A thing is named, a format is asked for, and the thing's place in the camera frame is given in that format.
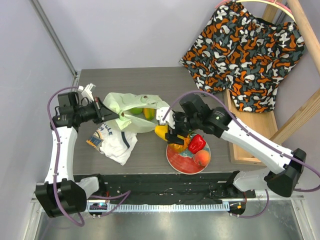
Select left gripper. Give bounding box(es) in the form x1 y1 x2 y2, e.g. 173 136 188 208
74 97 119 125

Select orange fake pineapple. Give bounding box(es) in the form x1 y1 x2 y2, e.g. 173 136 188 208
168 133 197 153

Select fake yellow lemon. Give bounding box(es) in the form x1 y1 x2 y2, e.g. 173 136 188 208
154 125 168 142

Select light green plastic bag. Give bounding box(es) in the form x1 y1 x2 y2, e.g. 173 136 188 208
103 92 169 133

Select red fake pepper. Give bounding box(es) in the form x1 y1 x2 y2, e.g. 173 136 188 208
188 134 207 154

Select fake green lime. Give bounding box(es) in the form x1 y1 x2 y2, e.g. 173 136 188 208
129 107 143 115

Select fake peach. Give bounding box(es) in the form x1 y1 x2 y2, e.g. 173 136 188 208
193 149 211 167

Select fake mango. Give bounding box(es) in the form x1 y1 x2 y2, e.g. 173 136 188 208
142 108 156 121

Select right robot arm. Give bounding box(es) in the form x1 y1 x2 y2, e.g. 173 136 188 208
156 93 306 198

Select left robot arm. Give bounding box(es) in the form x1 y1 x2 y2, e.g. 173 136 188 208
35 87 119 218

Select red and teal plate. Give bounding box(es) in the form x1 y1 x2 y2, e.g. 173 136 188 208
166 146 210 175

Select white printed t-shirt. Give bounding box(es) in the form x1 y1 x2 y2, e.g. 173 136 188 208
86 123 138 166

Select camouflage patterned shorts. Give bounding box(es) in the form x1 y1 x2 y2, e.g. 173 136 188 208
179 1 306 113

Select wooden hoop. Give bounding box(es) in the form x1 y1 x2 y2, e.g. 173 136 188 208
215 0 293 16

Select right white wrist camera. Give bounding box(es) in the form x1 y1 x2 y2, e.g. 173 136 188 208
155 107 175 129

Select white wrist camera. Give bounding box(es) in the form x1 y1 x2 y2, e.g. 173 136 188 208
155 107 175 129
77 83 96 103

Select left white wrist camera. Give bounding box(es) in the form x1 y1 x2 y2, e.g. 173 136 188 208
77 83 96 103

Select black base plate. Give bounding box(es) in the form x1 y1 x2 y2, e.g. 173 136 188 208
73 171 258 205

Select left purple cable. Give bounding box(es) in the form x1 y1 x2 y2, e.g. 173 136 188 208
47 86 132 227

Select perforated metal rail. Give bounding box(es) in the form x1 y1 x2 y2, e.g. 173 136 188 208
86 202 230 213

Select wooden tray frame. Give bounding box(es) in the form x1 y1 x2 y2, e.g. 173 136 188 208
238 0 320 163

